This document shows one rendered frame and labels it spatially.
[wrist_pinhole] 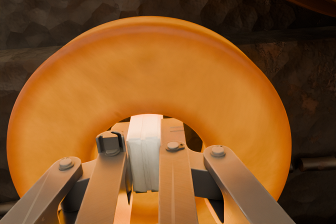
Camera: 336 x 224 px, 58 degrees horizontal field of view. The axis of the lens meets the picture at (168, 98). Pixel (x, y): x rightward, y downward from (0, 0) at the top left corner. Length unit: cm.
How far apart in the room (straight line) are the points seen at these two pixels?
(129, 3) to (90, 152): 17
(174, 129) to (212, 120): 2
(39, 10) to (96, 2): 5
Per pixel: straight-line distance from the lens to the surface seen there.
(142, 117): 15
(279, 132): 17
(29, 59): 27
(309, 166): 30
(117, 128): 16
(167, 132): 15
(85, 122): 16
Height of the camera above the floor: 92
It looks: 20 degrees down
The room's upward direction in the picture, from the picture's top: 4 degrees counter-clockwise
